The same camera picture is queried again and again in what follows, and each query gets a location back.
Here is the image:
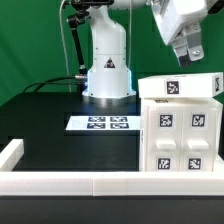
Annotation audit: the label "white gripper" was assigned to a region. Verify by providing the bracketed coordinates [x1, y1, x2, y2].
[150, 0, 208, 67]

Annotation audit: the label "small white cabinet top block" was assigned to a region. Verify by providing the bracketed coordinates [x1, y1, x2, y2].
[138, 72, 224, 98]

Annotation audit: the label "white cabinet body box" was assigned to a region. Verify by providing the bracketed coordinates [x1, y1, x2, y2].
[139, 98, 223, 172]

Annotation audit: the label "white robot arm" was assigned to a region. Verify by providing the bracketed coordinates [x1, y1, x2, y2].
[67, 0, 209, 103]

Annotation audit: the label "white base tag plate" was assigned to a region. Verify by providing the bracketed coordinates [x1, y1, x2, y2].
[66, 116, 140, 131]

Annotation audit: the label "white U-shaped obstacle fence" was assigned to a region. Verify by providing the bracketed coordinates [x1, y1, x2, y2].
[0, 139, 224, 196]

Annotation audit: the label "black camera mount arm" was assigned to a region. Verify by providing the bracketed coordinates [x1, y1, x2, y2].
[65, 0, 114, 81]

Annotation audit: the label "grey hanging cable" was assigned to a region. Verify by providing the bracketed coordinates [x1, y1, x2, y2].
[58, 0, 73, 94]

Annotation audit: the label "black cables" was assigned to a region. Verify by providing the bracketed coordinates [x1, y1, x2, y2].
[22, 75, 88, 94]

